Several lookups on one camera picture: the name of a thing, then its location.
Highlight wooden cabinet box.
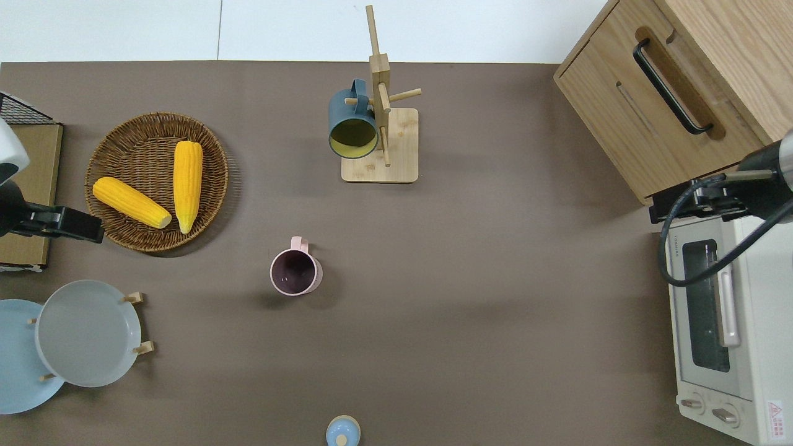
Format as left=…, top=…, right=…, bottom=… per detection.
left=553, top=0, right=793, bottom=205

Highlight brown wicker basket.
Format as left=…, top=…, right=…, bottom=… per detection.
left=84, top=111, right=229, bottom=253

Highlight white toaster oven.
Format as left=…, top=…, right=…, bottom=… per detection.
left=664, top=209, right=793, bottom=446

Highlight yellow corn cob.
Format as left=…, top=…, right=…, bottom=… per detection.
left=92, top=177, right=173, bottom=229
left=173, top=141, right=204, bottom=235

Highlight brown table mat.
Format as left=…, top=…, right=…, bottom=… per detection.
left=0, top=61, right=747, bottom=446

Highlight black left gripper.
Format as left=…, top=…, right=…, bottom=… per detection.
left=0, top=180, right=105, bottom=243

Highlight black cabinet handle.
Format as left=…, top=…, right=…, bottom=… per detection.
left=633, top=38, right=714, bottom=136

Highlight pink mug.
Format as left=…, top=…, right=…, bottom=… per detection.
left=269, top=236, right=323, bottom=297

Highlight small blue round knob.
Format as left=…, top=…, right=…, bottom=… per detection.
left=326, top=415, right=361, bottom=446

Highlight wooden mug rack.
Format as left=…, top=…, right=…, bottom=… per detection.
left=341, top=5, right=423, bottom=184

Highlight dark blue mug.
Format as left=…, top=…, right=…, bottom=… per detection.
left=328, top=79, right=379, bottom=160

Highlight wire and wood shelf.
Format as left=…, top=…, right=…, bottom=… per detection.
left=0, top=92, right=64, bottom=272

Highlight light blue plate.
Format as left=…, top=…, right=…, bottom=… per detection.
left=0, top=299, right=66, bottom=415

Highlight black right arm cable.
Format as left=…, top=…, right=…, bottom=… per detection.
left=659, top=170, right=793, bottom=287

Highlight grey plate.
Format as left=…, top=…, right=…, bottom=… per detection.
left=35, top=280, right=142, bottom=388

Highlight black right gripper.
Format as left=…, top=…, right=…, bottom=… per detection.
left=649, top=141, right=793, bottom=225

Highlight wooden plate rack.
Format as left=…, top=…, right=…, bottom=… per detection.
left=25, top=291, right=156, bottom=382

